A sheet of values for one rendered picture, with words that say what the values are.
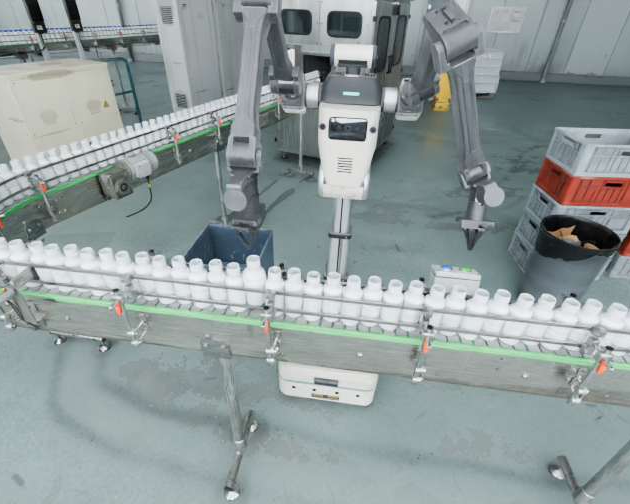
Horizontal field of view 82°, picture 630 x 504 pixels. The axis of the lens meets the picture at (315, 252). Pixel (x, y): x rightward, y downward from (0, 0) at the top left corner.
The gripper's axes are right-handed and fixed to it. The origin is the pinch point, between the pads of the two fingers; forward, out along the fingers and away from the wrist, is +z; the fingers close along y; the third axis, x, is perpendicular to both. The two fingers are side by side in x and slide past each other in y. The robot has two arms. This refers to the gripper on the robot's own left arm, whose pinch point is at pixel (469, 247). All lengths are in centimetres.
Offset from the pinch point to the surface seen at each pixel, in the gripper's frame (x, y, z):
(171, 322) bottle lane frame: -15, -93, 31
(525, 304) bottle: -19.3, 10.9, 10.3
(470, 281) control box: -3.8, 0.8, 10.1
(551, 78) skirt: 1142, 512, -304
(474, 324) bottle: -17.6, -0.6, 18.6
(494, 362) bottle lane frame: -15.3, 8.1, 31.0
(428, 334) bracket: -25.5, -14.7, 19.5
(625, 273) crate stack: 194, 188, 50
